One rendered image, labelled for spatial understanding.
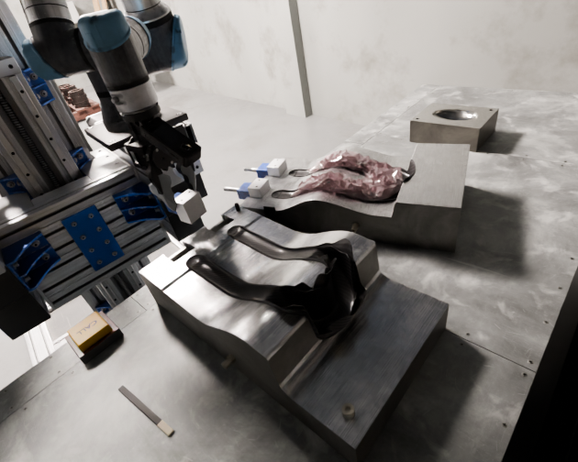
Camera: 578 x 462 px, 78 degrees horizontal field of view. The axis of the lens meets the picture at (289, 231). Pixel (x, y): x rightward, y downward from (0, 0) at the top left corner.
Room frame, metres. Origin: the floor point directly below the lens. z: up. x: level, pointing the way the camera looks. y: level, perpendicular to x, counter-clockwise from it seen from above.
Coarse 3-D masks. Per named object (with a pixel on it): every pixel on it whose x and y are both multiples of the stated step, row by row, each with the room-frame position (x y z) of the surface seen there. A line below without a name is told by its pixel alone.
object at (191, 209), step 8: (176, 192) 0.74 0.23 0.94; (184, 192) 0.70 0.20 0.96; (192, 192) 0.70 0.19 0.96; (160, 200) 0.75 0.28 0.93; (176, 200) 0.68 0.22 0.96; (184, 200) 0.67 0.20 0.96; (192, 200) 0.68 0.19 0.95; (200, 200) 0.69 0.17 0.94; (168, 208) 0.71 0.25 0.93; (176, 208) 0.68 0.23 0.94; (184, 208) 0.66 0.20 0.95; (192, 208) 0.67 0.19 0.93; (200, 208) 0.68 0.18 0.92; (184, 216) 0.67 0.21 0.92; (192, 216) 0.66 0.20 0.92; (200, 216) 0.68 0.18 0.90
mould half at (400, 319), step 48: (192, 240) 0.62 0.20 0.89; (288, 240) 0.55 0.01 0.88; (336, 240) 0.46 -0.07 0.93; (192, 288) 0.48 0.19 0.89; (384, 288) 0.40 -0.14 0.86; (240, 336) 0.31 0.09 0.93; (288, 336) 0.30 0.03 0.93; (336, 336) 0.33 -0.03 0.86; (384, 336) 0.31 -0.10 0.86; (432, 336) 0.31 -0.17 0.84; (288, 384) 0.27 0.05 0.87; (336, 384) 0.26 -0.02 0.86; (384, 384) 0.24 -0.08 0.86; (336, 432) 0.20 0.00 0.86
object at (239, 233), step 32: (192, 256) 0.56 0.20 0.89; (288, 256) 0.50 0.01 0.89; (320, 256) 0.45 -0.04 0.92; (352, 256) 0.40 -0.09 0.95; (224, 288) 0.47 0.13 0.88; (256, 288) 0.43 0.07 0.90; (288, 288) 0.37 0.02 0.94; (320, 288) 0.35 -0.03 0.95; (352, 288) 0.40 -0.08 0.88; (320, 320) 0.35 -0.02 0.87
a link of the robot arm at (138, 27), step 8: (128, 16) 0.81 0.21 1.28; (136, 24) 0.79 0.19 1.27; (80, 32) 0.78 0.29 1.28; (136, 32) 0.75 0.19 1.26; (144, 32) 0.80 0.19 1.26; (80, 40) 0.77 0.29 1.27; (144, 40) 0.77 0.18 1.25; (144, 48) 0.76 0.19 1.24; (88, 56) 0.76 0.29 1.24; (144, 56) 0.79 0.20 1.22
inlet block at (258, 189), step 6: (258, 180) 0.83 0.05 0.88; (264, 180) 0.82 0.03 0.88; (240, 186) 0.84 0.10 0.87; (246, 186) 0.83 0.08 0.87; (252, 186) 0.80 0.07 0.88; (258, 186) 0.80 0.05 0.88; (264, 186) 0.80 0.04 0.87; (240, 192) 0.82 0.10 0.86; (246, 192) 0.81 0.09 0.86; (252, 192) 0.79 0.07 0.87; (258, 192) 0.79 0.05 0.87; (264, 192) 0.80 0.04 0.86; (240, 198) 0.82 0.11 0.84
